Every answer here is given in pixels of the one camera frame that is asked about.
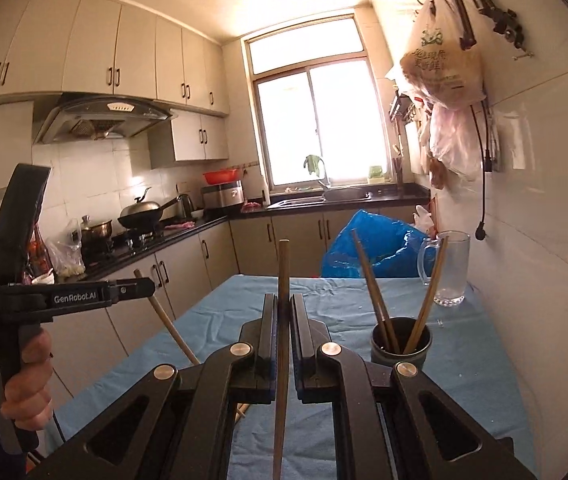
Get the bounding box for black wok on stove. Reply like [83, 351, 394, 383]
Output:
[118, 186, 177, 232]

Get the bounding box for sink faucet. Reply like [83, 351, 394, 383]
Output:
[303, 155, 331, 192]

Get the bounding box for wooden chopstick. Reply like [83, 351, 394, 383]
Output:
[147, 295, 250, 422]
[272, 238, 290, 480]

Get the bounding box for lower kitchen cabinets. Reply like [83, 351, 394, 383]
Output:
[38, 204, 430, 401]

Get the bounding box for kitchen cabinets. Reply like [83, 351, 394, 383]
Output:
[38, 204, 430, 401]
[0, 0, 231, 212]

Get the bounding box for hanging white plastic bag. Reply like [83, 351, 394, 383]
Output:
[414, 96, 481, 181]

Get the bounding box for left hand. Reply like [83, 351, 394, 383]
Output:
[0, 328, 53, 431]

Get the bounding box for steel pot on stove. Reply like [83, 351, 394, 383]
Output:
[80, 214, 113, 254]

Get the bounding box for blue plastic bag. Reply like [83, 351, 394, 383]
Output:
[321, 209, 428, 278]

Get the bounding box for hanging brown plastic bag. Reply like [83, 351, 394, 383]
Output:
[400, 0, 484, 110]

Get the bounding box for dark utensil holder cup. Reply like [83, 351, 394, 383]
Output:
[371, 318, 432, 370]

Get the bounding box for light chopstick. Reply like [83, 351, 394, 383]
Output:
[404, 237, 448, 353]

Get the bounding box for black hanging cable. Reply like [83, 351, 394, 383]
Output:
[469, 98, 495, 242]

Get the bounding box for blue towel table cloth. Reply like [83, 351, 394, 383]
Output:
[48, 275, 538, 479]

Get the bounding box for range hood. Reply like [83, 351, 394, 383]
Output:
[34, 93, 173, 144]

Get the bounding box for dark chopstick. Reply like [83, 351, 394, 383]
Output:
[351, 230, 400, 353]

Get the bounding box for condiment bottles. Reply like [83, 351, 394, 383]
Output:
[24, 224, 55, 285]

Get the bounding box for clear glass mug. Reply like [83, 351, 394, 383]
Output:
[417, 231, 470, 307]

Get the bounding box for red basin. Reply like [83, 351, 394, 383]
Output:
[203, 168, 241, 185]

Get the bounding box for upper kitchen cabinets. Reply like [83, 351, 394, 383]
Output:
[0, 0, 231, 212]

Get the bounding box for kitchen window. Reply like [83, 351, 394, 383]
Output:
[244, 6, 393, 192]

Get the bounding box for black electric kettle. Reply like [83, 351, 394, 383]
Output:
[177, 193, 195, 220]

